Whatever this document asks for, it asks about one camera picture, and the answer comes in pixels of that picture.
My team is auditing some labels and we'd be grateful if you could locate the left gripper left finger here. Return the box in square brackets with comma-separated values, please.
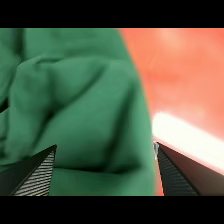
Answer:
[0, 144, 58, 197]

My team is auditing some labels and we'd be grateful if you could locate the green shirt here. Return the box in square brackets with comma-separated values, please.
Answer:
[0, 27, 158, 197]

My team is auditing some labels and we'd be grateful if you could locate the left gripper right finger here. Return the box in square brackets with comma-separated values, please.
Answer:
[153, 140, 224, 197]

